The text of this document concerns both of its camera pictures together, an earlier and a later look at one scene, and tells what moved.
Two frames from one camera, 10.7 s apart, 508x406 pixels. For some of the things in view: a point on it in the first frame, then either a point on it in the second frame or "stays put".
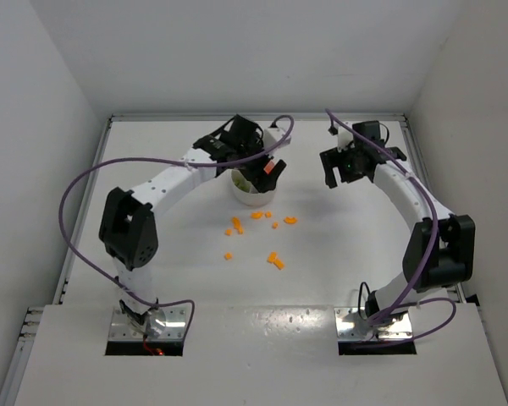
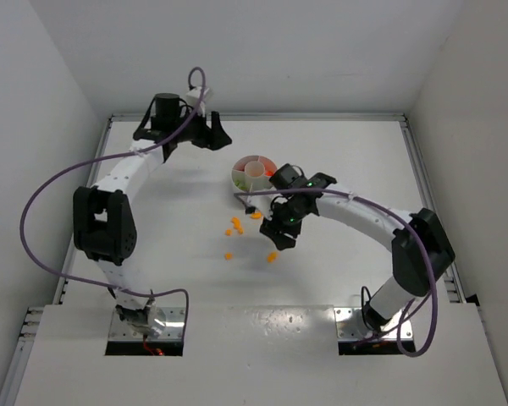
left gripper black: x=259 y=170 to x=212 y=131
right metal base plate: x=350 y=326 stays put
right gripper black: x=336 y=161 to x=282 y=228
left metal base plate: x=174 y=330 stays put
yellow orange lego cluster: x=236 y=222 stays put
